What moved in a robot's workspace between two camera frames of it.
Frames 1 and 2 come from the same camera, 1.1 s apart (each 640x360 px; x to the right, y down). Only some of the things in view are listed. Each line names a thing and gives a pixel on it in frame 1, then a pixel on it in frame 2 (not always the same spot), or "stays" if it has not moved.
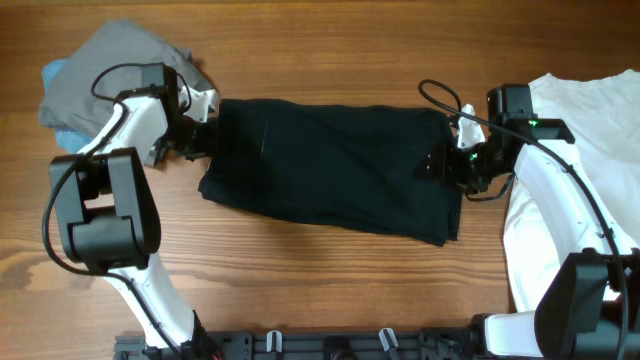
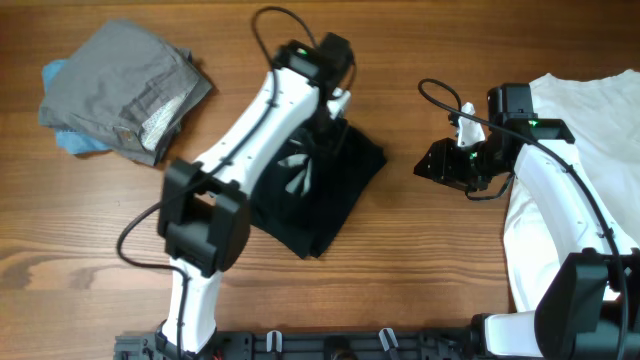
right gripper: [442, 164] stays
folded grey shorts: [73, 110] stays
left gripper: [208, 147] -> [330, 138]
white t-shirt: [602, 113] stays
